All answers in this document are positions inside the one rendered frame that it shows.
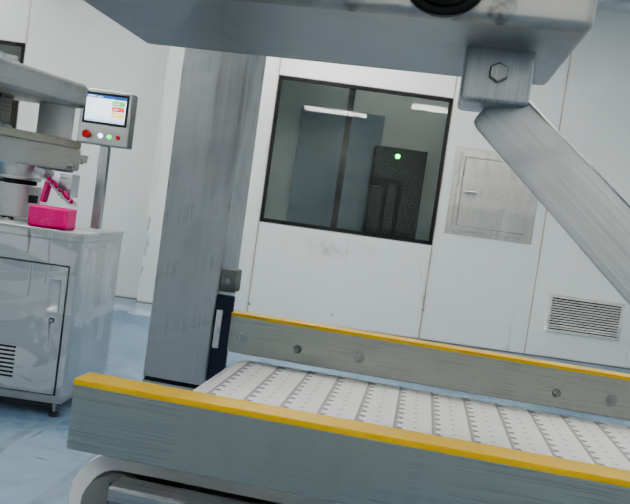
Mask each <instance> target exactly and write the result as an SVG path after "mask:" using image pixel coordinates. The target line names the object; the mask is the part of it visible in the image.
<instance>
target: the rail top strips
mask: <svg viewBox="0 0 630 504"><path fill-rule="evenodd" d="M231 315H232V316H238V317H244V318H250V319H256V320H262V321H268V322H274V323H280V324H287V325H293V326H299V327H305V328H311V329H317V330H323V331H329V332H335V333H341V334H347V335H354V336H360V337H366V338H372V339H378V340H384V341H390V342H396V343H402V344H408V345H415V346H421V347H427V348H433V349H439V350H445V351H451V352H457V353H463V354H469V355H475V356H482V357H488V358H494V359H500V360H506V361H512V362H518V363H524V364H530V365H536V366H542V367H549V368H555V369H561V370H567V371H573V372H579V373H585V374H591V375H597V376H603V377H609V378H616V379H622V380H628V381H630V374H626V373H620V372H614V371H608V370H601V369H595V368H589V367H583V366H577V365H571V364H565V363H558V362H552V361H546V360H540V359H534V358H528V357H522V356H515V355H509V354H503V353H497V352H491V351H485V350H479V349H472V348H466V347H460V346H454V345H448V344H442V343H435V342H429V341H423V340H417V339H411V338H405V337H399V336H392V335H386V334H380V333H374V332H368V331H362V330H356V329H349V328H343V327H337V326H331V325H325V324H319V323H313V322H306V321H300V320H294V319H288V318H282V317H276V316H270V315H263V314H257V313H251V312H245V311H239V310H236V311H234V312H232V313H231ZM73 384H74V385H80V386H85V387H90V388H96V389H101V390H107V391H112V392H117V393H123V394H128V395H133V396H139V397H144V398H150V399H155V400H160V401H166V402H171V403H177V404H182V405H187V406H193V407H198V408H203V409H209V410H214V411H220V412H225V413H230V414H236V415H241V416H246V417H252V418H257V419H263V420H268V421H273V422H279V423H284V424H289V425H295V426H300V427H306V428H311V429H316V430H322V431H327V432H332V433H338V434H343V435H349V436H354V437H359V438H365V439H370V440H376V441H381V442H386V443H392V444H397V445H402V446H408V447H413V448H419V449H424V450H429V451H435V452H440V453H445V454H451V455H456V456H462V457H467V458H472V459H478V460H483V461H488V462H494V463H499V464H505V465H510V466H515V467H521V468H526V469H532V470H537V471H542V472H548V473H553V474H558V475H564V476H569V477H575V478H580V479H585V480H591V481H596V482H601V483H607V484H612V485H618V486H623V487H628V488H630V470H624V469H619V468H613V467H608V466H602V465H597V464H591V463H586V462H580V461H575V460H569V459H564V458H558V457H553V456H547V455H542V454H536V453H531V452H526V451H520V450H515V449H509V448H504V447H498V446H493V445H487V444H482V443H476V442H471V441H465V440H460V439H454V438H449V437H443V436H438V435H432V434H427V433H421V432H416V431H410V430H405V429H399V428H394V427H388V426H383V425H377V424H372V423H367V422H361V421H356V420H350V419H345V418H339V417H334V416H328V415H323V414H317V413H312V412H306V411H301V410H295V409H290V408H284V407H279V406H273V405H268V404H262V403H257V402H251V401H246V400H240V399H235V398H229V397H224V396H218V395H213V394H208V393H202V392H197V391H191V390H186V389H180V388H175V387H169V386H164V385H158V384H153V383H147V382H142V381H136V380H131V379H125V378H120V377H114V376H109V375H103V374H98V373H92V372H89V373H86V374H84V375H81V376H79V377H77V378H74V381H73Z"/></svg>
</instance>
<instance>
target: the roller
mask: <svg viewBox="0 0 630 504"><path fill-rule="evenodd" d="M123 476H124V477H129V478H134V479H139V480H144V481H149V482H154V483H159V484H163V485H168V486H173V487H178V488H181V487H182V486H183V485H184V484H183V483H178V482H173V481H169V480H164V479H159V478H154V477H149V476H144V475H139V474H134V473H129V472H124V471H117V470H111V471H106V472H103V473H101V474H99V475H98V476H96V477H95V478H94V479H93V480H92V482H91V483H90V484H89V485H88V487H87V488H86V489H85V491H84V493H83V495H82V498H81V502H80V504H106V503H108V501H107V491H108V487H109V486H110V485H111V484H112V483H114V482H115V481H116V480H118V479H120V478H121V477H123Z"/></svg>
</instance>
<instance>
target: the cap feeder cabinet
mask: <svg viewBox="0 0 630 504"><path fill-rule="evenodd" d="M4 218H6V217H1V216H0V396H4V397H11V398H18V399H25V400H32V401H39V402H46V403H53V404H52V407H53V410H52V411H50V412H48V416H49V417H58V416H59V412H58V411H56V407H57V404H62V403H64V402H65V401H67V400H68V399H70V398H71V397H72V396H73V388H74V384H73V381H74V378H77V377H79V376H81V375H84V374H86V373H89V372H92V373H98V374H102V372H103V371H104V370H105V369H106V364H107V356H108V348H109V340H110V332H111V324H112V316H113V308H114V300H115V292H116V284H117V276H118V268H119V260H120V252H121V244H122V239H123V234H124V233H125V231H120V230H113V229H105V228H101V229H94V228H90V226H84V225H77V224H75V229H74V230H66V231H63V230H55V229H48V228H41V227H34V226H29V225H28V224H27V222H28V218H18V217H13V220H6V219H4Z"/></svg>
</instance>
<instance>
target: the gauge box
mask: <svg viewBox="0 0 630 504"><path fill-rule="evenodd" d="M83 1H85V2H86V3H88V4H89V5H91V6H92V7H94V8H95V9H97V10H98V11H100V12H101V13H103V14H104V15H106V16H107V17H109V18H110V19H112V20H113V21H115V22H116V23H118V24H119V25H121V26H122V27H124V28H125V29H127V30H128V31H130V32H131V33H133V34H134V35H136V36H137V37H139V38H140V39H142V40H143V41H145V42H146V43H148V44H155V45H164V46H174V47H183V48H193V49H202V50H212V51H221V52H231V53H240V54H249V55H259V56H268V57H278V58H287V59H297V60H306V61H316V62H325V63H334V64H344V65H353V66H363V67H372V68H382V69H391V70H401V71H410V72H420V73H429V74H438V75H448V76H457V77H461V75H462V68H463V61H464V56H465V52H466V47H467V46H479V47H489V48H499V49H509V50H519V51H530V52H535V53H536V60H535V67H534V73H533V80H532V84H533V85H544V84H546V83H547V82H548V81H549V80H550V79H551V77H552V76H553V75H554V74H555V72H556V71H557V70H558V69H559V67H560V66H561V65H562V64H563V63H564V61H565V60H566V59H567V58H568V56H569V55H570V54H571V53H572V52H573V50H574V49H575V48H576V47H577V45H578V44H579V43H580V42H581V40H582V39H583V38H584V37H585V36H586V34H587V33H588V32H589V31H590V29H591V28H592V26H593V23H594V17H595V10H596V4H597V0H481V1H480V2H479V3H478V4H477V5H476V6H475V7H474V8H472V9H471V10H469V11H468V12H466V13H464V14H462V15H458V16H455V17H449V18H440V17H434V16H431V15H428V14H426V13H424V12H422V11H421V10H419V9H418V8H417V7H416V6H415V5H414V4H413V3H412V2H411V1H410V0H83Z"/></svg>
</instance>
